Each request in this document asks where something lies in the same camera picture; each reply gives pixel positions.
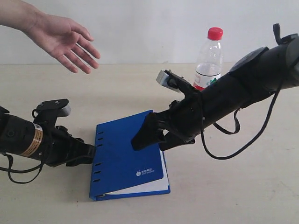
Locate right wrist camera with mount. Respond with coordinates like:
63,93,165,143
156,70,199,97

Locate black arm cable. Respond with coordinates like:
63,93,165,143
0,153,45,184
199,23,299,160

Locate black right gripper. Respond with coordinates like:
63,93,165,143
131,93,203,151

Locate clear plastic water bottle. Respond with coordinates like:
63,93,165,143
193,27,223,91

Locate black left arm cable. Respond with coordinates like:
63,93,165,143
0,153,45,184

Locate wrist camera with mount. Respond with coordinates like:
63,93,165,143
156,70,199,97
31,98,71,127

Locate blue ring binder notebook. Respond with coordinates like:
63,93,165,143
89,111,171,201

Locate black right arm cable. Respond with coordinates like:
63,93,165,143
199,23,299,160

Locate person's open hand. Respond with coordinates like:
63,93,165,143
24,14,100,74

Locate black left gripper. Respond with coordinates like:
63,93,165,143
42,125,96,167

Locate person's bare forearm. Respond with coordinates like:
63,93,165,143
0,0,43,33

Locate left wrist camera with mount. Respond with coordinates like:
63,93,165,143
31,98,71,127

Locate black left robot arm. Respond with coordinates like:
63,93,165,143
0,106,96,167

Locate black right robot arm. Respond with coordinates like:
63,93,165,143
131,34,299,151

